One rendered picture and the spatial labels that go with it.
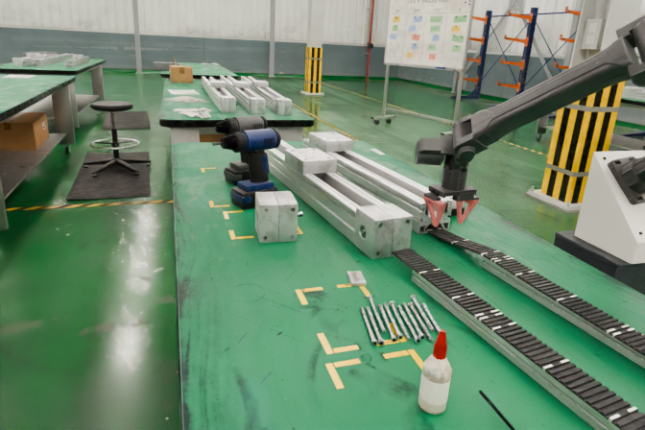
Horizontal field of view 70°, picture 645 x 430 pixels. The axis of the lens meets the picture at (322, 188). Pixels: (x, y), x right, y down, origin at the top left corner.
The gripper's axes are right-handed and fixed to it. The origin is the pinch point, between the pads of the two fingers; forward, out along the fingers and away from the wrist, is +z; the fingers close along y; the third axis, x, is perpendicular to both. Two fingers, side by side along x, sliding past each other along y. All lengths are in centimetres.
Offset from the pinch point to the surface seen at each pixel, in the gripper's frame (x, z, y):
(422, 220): -4.8, 1.0, 4.1
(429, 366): 46, -2, 40
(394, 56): -547, -26, -328
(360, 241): -1.3, 2.6, 24.1
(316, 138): -71, -7, 6
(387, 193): -20.6, -1.3, 5.3
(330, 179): -33.6, -2.4, 17.1
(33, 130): -369, 42, 138
